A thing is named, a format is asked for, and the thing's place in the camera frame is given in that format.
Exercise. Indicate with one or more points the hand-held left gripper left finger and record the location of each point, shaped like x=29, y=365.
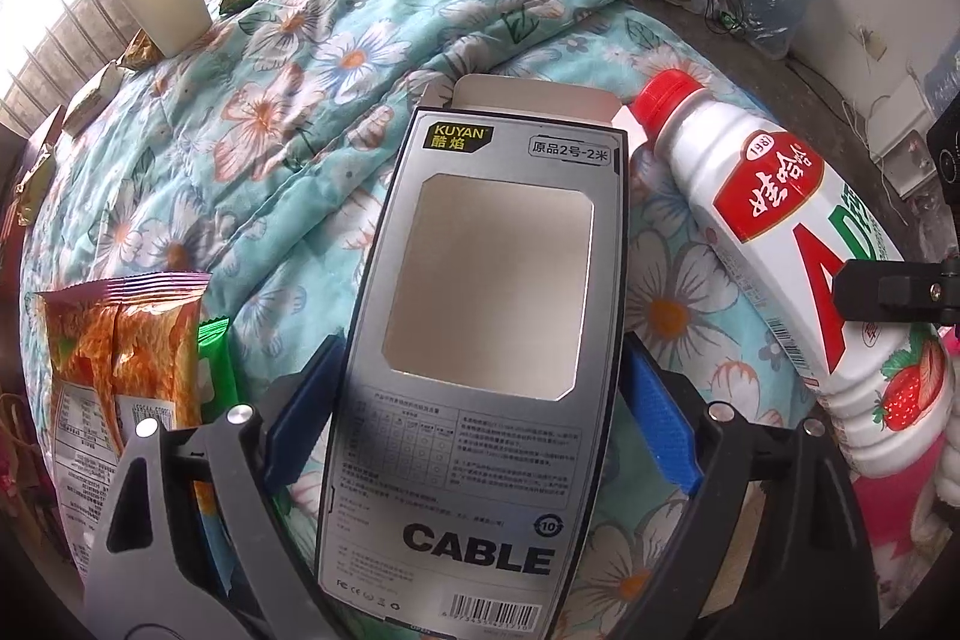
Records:
x=300, y=419

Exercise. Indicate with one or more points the orange noodle packet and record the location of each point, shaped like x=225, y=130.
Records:
x=120, y=370

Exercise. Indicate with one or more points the white red-capped drink bottle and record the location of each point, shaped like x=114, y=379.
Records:
x=772, y=235

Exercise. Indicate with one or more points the green snack wrapper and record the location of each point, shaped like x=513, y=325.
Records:
x=216, y=370

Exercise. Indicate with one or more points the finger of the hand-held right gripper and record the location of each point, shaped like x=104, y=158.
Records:
x=892, y=291
x=946, y=149

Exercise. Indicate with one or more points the pale flat snack packet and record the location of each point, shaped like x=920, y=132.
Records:
x=91, y=96

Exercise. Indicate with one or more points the floral teal blanket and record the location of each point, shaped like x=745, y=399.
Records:
x=360, y=108

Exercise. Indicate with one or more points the small yellow green packet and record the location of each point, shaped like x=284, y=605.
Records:
x=36, y=186

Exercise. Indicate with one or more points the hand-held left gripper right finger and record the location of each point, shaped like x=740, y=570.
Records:
x=666, y=419

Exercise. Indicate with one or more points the small tan snack packet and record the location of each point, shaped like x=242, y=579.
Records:
x=141, y=51

